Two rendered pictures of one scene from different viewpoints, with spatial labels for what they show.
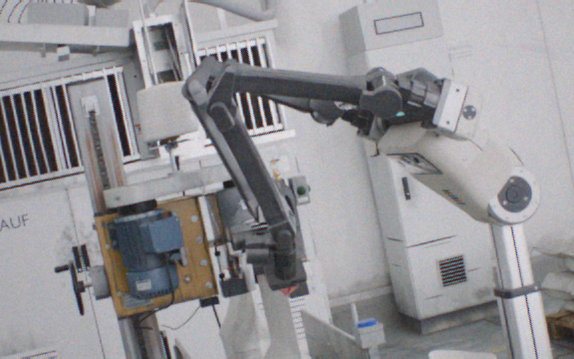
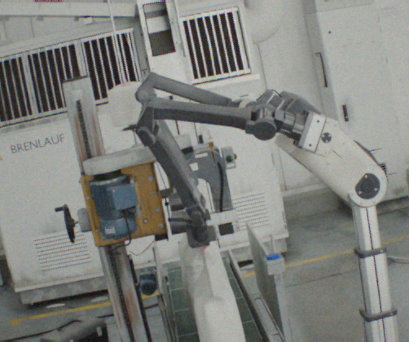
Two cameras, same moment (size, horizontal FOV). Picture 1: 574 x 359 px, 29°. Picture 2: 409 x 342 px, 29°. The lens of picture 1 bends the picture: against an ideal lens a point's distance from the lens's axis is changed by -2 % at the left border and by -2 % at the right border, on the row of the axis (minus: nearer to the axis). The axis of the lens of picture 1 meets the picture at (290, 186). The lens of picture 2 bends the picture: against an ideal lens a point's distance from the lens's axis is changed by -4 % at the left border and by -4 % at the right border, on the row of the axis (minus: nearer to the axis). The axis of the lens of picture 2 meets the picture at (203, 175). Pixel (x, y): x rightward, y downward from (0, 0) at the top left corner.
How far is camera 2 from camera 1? 52 cm
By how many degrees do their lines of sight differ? 10
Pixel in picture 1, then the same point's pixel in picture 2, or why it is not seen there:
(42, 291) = (73, 189)
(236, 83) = (155, 113)
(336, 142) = (297, 74)
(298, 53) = (264, 15)
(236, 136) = (158, 147)
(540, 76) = not seen: outside the picture
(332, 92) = (225, 120)
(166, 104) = (126, 102)
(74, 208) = not seen: hidden behind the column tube
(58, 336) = not seen: hidden behind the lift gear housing
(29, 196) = (64, 121)
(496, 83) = not seen: outside the picture
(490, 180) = (349, 177)
